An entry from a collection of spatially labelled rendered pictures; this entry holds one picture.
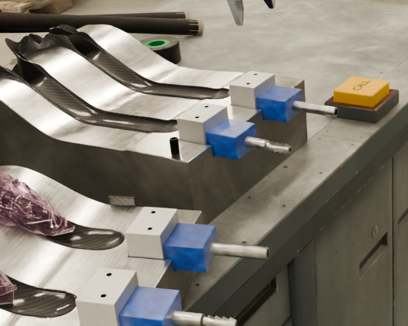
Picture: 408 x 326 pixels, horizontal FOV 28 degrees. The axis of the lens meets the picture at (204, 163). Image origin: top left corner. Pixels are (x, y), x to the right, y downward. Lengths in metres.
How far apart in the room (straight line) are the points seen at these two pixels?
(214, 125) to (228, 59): 0.53
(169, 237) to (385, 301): 0.76
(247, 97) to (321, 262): 0.32
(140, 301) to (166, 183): 0.24
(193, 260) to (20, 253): 0.17
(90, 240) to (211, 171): 0.17
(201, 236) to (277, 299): 0.35
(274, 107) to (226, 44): 0.55
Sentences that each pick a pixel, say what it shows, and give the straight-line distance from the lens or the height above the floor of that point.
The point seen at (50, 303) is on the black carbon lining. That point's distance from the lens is 0.75.
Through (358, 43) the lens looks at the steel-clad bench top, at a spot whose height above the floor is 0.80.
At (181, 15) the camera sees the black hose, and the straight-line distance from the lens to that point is 1.64.
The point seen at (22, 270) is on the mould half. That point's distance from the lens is 0.79.
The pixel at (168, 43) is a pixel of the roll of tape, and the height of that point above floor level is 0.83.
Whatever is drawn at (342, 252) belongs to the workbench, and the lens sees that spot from 1.26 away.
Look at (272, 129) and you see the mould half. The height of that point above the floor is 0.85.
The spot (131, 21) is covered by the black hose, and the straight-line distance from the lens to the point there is 1.53.
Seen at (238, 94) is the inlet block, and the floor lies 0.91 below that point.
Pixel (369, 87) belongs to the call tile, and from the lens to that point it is 1.17.
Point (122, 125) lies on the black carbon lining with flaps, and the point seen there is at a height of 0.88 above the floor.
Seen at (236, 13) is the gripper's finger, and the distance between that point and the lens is 0.93.
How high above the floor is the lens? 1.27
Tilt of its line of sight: 26 degrees down
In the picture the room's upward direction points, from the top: 7 degrees counter-clockwise
